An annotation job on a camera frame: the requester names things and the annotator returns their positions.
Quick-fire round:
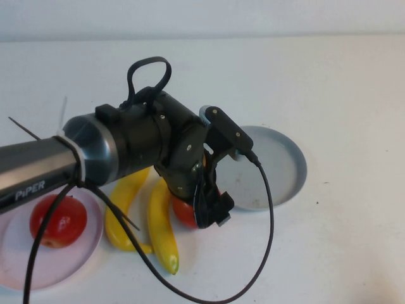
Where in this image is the flat black looped cable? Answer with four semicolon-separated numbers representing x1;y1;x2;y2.
127;56;172;108

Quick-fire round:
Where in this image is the black left camera cable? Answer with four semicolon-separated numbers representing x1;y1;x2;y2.
22;151;275;304

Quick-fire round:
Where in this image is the white zip tie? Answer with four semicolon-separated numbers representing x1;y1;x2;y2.
56;96;87;186

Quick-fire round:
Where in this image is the yellow toy banana green tip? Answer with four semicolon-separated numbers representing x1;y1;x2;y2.
147;179;180;276

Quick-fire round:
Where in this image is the pink round plate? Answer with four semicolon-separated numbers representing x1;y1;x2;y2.
0;189;104;291

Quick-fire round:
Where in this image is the black left camera bracket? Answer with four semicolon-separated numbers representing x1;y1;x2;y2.
204;106;254;165

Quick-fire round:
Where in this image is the red toy apple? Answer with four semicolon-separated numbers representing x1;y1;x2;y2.
29;194;88;250
171;189;222;229

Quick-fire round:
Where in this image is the black zip tie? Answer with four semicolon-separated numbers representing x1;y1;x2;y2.
8;117;84;189
90;186;140;232

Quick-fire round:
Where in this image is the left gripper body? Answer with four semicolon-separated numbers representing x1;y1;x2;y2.
164;163;235;229

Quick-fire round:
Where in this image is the grey-blue round plate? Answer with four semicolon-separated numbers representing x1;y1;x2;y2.
218;125;308;212

